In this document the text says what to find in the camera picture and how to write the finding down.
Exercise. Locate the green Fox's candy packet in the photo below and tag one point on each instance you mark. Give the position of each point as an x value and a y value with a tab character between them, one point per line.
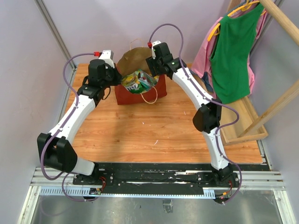
132	82

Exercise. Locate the yellow clothes hanger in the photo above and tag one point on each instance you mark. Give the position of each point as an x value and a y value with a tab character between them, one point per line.
238	29

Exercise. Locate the white cable duct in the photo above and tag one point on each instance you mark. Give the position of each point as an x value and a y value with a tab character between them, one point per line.
139	191

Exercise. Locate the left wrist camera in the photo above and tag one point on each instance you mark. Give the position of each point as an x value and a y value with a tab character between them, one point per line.
107	56

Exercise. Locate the aluminium corner post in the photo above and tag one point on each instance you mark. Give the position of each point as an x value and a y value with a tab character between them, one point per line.
48	19

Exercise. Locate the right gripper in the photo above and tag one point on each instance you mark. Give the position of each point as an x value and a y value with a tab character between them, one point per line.
151	63

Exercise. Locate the red brown paper bag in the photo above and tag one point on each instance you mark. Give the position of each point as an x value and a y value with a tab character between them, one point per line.
132	60

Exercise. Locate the blue grey shirt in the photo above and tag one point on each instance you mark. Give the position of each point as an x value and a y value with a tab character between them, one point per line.
206	82

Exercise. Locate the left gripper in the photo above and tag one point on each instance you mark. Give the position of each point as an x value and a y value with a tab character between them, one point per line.
118	76

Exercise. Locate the green tank top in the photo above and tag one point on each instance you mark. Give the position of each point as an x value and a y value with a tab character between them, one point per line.
230	75

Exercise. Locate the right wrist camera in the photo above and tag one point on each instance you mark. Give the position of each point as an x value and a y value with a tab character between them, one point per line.
153	46

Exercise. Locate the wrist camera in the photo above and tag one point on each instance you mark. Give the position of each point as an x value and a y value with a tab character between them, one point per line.
107	56
153	46

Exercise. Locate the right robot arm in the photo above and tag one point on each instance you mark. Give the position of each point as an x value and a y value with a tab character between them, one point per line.
208	114

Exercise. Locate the teal candy packet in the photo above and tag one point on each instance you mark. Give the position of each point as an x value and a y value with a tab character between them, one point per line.
146	81

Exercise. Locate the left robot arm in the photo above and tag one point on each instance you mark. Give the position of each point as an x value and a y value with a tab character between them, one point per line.
55	148

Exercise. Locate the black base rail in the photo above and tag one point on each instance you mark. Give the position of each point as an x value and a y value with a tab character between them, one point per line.
151	175

